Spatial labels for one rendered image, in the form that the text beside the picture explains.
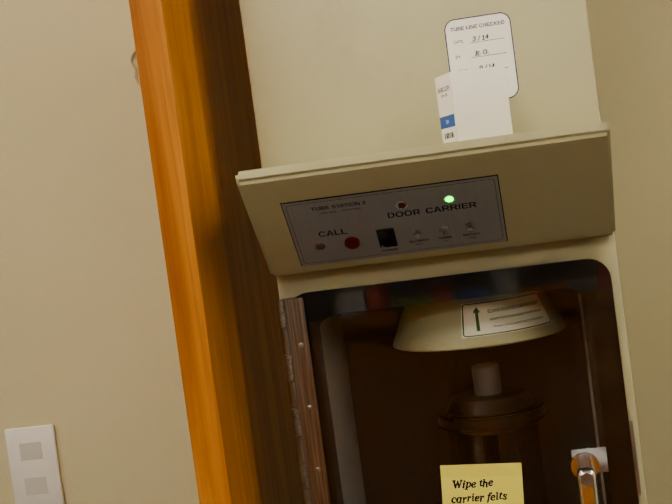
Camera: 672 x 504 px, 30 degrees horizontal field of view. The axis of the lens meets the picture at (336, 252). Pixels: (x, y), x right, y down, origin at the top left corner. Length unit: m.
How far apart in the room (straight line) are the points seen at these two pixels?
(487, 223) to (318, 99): 0.20
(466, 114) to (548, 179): 0.09
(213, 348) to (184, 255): 0.09
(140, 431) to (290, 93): 0.67
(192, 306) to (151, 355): 0.57
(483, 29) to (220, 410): 0.42
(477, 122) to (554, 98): 0.11
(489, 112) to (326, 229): 0.18
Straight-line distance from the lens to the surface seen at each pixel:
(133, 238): 1.69
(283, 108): 1.20
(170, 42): 1.15
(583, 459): 1.19
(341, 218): 1.12
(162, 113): 1.13
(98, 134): 1.70
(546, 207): 1.12
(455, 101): 1.09
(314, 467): 1.22
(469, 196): 1.10
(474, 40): 1.18
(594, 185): 1.11
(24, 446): 1.78
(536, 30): 1.18
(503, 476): 1.20
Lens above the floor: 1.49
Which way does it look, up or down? 3 degrees down
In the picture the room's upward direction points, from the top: 8 degrees counter-clockwise
